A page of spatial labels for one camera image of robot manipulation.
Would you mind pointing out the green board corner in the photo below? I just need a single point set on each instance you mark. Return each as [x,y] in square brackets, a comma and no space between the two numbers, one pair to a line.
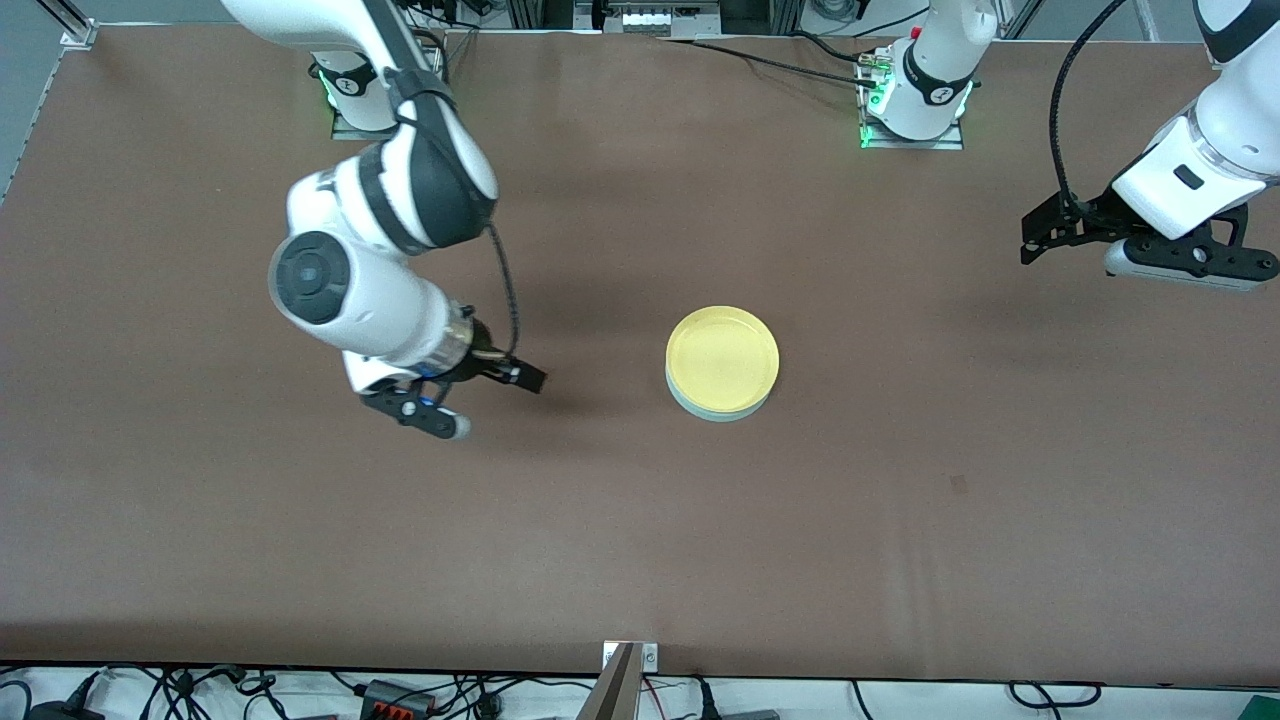
[1262,706]

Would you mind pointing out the black power strip orange switches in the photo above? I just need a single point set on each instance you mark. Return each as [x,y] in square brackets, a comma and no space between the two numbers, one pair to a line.
[398,700]

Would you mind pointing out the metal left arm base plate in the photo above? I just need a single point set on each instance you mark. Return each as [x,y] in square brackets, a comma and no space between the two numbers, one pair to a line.
[945,142]

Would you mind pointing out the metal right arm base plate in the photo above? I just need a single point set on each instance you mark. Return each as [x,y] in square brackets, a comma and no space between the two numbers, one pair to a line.
[345,130]

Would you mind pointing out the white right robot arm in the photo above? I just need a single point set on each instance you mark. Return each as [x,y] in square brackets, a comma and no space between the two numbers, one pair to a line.
[380,290]

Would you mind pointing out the black power adapter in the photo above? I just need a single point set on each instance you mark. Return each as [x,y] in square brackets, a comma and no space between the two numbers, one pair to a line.
[62,711]

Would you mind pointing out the grey metal camera bracket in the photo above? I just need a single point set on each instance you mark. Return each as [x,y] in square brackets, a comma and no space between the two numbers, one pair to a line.
[622,680]

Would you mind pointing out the yellow round plate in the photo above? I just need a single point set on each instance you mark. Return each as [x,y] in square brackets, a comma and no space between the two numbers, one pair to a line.
[722,358]

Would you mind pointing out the light green round plate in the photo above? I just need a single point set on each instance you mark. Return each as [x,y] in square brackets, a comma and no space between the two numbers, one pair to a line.
[715,416]

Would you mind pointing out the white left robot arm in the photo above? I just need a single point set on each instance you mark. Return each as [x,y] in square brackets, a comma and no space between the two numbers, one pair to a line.
[1230,130]

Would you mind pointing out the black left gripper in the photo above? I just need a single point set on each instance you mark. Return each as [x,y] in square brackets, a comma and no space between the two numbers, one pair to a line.
[1097,214]

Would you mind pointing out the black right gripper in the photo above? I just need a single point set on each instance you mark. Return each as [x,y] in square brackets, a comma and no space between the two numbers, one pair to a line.
[487,365]

